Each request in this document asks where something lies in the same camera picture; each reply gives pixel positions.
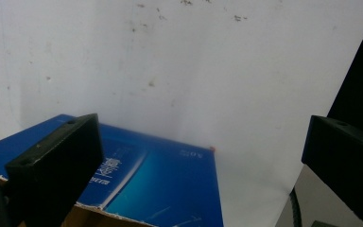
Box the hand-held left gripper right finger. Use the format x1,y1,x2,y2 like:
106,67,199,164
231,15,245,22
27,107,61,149
301,114,363,227

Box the black cable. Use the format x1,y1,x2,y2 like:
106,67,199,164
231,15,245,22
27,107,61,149
288,186,303,227

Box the blue cardboard box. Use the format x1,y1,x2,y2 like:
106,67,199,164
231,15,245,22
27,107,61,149
0,113,225,227

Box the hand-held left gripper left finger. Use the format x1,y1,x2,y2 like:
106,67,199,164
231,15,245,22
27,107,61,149
5,113,105,227

